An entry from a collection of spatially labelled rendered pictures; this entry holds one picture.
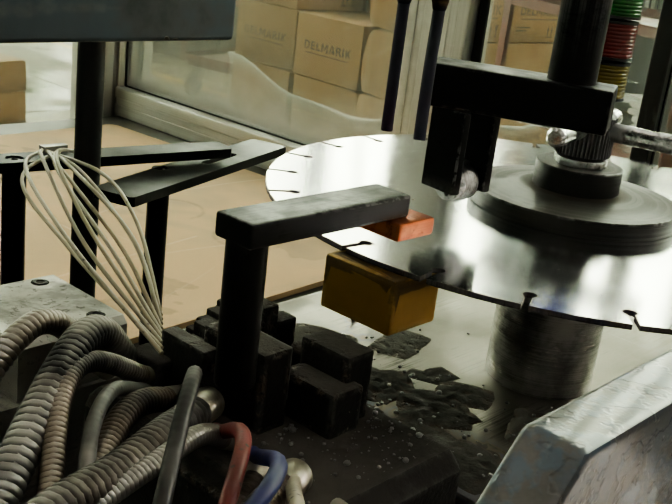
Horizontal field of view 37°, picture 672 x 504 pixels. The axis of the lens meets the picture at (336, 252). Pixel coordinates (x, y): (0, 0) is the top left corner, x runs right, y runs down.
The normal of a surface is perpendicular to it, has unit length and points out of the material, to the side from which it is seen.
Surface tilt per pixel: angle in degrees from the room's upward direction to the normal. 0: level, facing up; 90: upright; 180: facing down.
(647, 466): 90
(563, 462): 45
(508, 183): 5
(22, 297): 0
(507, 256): 0
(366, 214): 90
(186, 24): 90
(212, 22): 90
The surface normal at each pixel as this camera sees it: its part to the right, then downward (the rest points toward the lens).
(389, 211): 0.73, 0.30
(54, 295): 0.11, -0.94
